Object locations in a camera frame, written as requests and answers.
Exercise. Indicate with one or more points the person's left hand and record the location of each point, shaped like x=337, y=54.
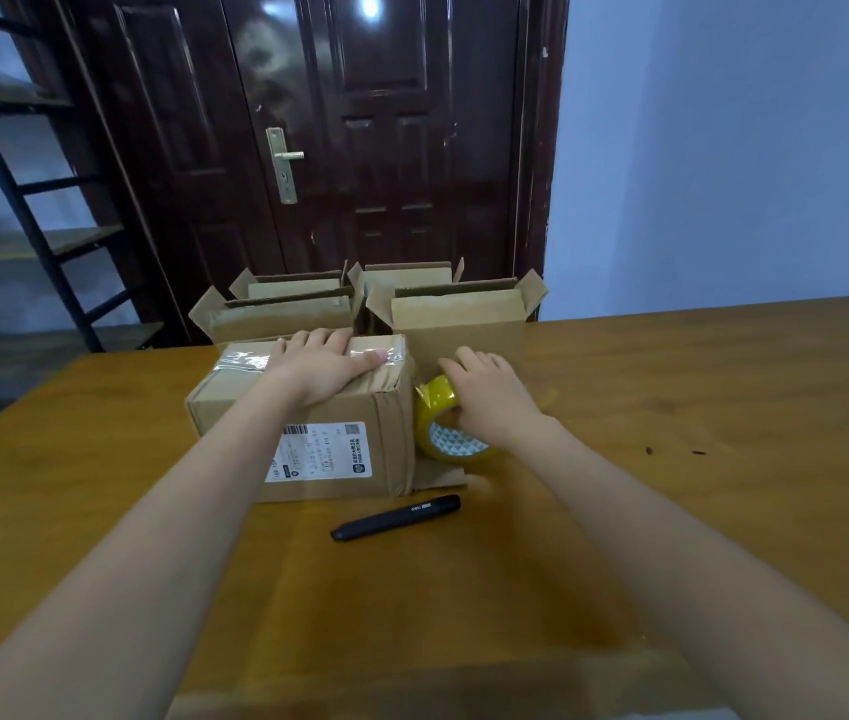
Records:
x=315, y=371

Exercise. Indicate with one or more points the person's right hand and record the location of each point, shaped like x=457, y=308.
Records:
x=495, y=404

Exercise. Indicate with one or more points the person's right thumb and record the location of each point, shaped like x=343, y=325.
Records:
x=449, y=371

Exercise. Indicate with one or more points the person's left thumb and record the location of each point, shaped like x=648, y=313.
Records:
x=366, y=360

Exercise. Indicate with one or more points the yellow packing tape roll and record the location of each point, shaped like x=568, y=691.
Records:
x=435, y=412

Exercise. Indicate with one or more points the cardboard box white label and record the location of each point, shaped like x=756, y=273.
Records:
x=364, y=434

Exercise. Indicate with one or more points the person's right forearm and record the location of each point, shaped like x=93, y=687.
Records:
x=694, y=584

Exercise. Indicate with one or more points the person's left forearm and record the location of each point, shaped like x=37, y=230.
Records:
x=154, y=562

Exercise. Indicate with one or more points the open cardboard box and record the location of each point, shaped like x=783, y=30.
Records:
x=462, y=322
x=289, y=284
x=282, y=318
x=405, y=275

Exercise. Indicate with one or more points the black marker pen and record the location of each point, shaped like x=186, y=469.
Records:
x=394, y=518

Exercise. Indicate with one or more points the dark brown panelled door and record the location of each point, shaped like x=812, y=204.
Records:
x=394, y=142

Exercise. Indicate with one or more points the black metal shelf rack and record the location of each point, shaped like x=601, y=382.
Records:
x=26, y=217

